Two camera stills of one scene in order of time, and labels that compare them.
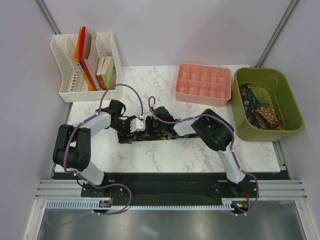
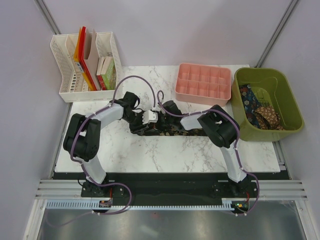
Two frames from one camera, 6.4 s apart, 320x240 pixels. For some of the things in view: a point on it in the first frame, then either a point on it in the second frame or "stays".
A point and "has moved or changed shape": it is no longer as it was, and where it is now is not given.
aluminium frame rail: (71, 189) stays
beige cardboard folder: (90, 55) stays
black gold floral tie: (162, 136) has moved or changed shape
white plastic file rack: (75, 88) stays
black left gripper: (122, 137) -> (137, 129)
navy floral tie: (250, 103) stays
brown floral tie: (268, 118) stays
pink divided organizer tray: (203, 84) stays
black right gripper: (148, 124) -> (161, 114)
